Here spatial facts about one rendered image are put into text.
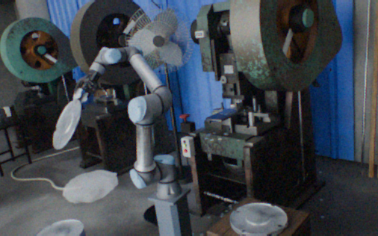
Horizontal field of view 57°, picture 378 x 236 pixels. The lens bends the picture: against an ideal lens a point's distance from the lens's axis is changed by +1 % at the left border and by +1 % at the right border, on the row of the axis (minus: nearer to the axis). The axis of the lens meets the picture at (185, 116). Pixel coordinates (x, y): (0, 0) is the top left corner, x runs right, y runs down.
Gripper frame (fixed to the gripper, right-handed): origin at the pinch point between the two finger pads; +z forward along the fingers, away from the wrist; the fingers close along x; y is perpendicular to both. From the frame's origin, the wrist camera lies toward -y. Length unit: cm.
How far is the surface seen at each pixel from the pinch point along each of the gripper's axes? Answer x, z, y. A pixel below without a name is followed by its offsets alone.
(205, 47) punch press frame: 52, -77, 14
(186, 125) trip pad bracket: 80, -29, 0
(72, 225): 44, 62, -12
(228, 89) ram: 74, -58, 29
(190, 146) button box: 84, -16, 9
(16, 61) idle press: 27, -53, -273
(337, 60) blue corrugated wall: 163, -145, 45
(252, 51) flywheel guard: 37, -59, 70
